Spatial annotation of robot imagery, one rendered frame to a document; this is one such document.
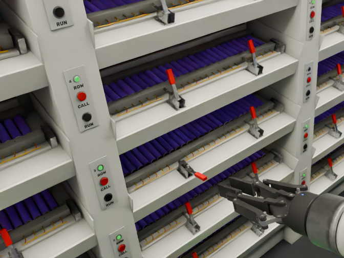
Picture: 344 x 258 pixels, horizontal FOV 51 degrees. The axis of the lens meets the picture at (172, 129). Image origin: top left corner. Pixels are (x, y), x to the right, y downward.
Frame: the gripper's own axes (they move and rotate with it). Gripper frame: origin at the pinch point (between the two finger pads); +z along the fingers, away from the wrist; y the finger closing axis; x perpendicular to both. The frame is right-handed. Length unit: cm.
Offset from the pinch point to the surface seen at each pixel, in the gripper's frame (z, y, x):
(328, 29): 18, 68, 21
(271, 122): 19.8, 34.8, 0.6
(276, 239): 32, 39, -50
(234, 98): 13.6, 17.2, 14.6
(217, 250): 29.9, 10.1, -35.7
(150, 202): 16.6, -12.8, -1.4
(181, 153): 21.4, 2.0, 4.1
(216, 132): 22.2, 15.4, 4.7
